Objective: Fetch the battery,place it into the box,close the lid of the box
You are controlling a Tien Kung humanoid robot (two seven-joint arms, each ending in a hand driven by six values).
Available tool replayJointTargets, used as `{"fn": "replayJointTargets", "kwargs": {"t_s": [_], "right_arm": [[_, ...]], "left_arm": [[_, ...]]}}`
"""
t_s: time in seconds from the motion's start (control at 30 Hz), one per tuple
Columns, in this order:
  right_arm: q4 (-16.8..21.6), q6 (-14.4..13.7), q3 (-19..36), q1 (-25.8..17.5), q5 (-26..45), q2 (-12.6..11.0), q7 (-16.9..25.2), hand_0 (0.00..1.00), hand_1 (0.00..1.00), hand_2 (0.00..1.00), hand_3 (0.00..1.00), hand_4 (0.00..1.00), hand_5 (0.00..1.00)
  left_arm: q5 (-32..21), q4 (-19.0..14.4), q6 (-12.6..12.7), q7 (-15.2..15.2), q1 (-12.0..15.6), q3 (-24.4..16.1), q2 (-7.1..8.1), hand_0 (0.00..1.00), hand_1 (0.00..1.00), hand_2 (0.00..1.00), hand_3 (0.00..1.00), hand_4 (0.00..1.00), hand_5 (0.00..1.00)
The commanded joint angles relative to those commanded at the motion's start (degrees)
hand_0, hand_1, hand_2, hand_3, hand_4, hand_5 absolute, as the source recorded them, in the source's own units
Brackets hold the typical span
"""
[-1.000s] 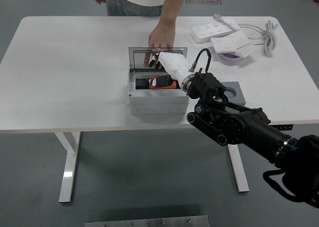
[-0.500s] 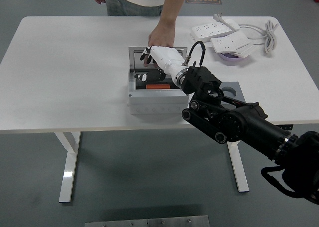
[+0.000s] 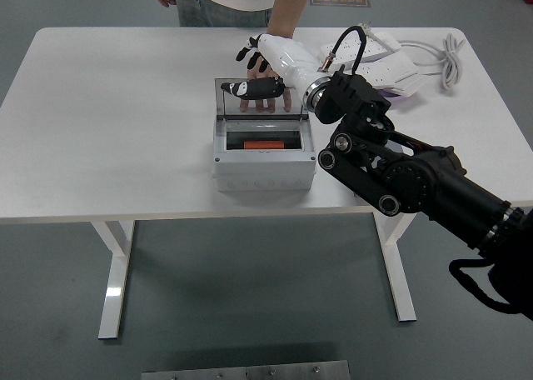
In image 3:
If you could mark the purple round dish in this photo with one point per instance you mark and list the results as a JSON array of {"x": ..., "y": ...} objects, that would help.
[{"x": 399, "y": 100}]

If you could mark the smoky transparent hinged lid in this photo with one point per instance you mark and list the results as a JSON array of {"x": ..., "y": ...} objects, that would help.
[{"x": 231, "y": 107}]

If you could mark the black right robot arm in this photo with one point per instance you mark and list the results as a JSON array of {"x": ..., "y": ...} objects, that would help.
[{"x": 416, "y": 176}]

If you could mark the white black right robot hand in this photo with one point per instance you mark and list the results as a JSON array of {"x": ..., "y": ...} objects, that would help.
[{"x": 287, "y": 59}]

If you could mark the white table leg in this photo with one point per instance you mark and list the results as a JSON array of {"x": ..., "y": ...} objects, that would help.
[
  {"x": 399, "y": 280},
  {"x": 114, "y": 280}
]

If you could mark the white plastic enclosure box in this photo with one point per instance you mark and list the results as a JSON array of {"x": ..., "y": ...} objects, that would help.
[{"x": 262, "y": 167}]

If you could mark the orange cylindrical battery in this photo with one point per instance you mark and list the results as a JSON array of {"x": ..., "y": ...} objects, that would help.
[{"x": 264, "y": 145}]

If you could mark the white stacked panel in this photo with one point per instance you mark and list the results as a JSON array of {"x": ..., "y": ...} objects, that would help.
[{"x": 412, "y": 85}]

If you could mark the person's left forearm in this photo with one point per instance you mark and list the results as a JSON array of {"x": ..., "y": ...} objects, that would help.
[{"x": 287, "y": 9}]

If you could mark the person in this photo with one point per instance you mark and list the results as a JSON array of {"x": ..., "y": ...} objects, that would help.
[{"x": 220, "y": 1}]

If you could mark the white power strip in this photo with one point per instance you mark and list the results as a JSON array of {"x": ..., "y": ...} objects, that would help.
[{"x": 350, "y": 51}]

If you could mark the white wall socket panel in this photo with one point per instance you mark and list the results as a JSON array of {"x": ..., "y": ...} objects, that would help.
[{"x": 381, "y": 73}]

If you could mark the grey metal base plate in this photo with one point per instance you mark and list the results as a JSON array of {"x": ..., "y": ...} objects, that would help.
[{"x": 245, "y": 371}]

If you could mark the person's left hand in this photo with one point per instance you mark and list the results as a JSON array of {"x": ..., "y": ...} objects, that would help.
[{"x": 255, "y": 75}]

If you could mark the white wall switch panel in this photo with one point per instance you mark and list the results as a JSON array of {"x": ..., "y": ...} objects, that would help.
[{"x": 401, "y": 65}]

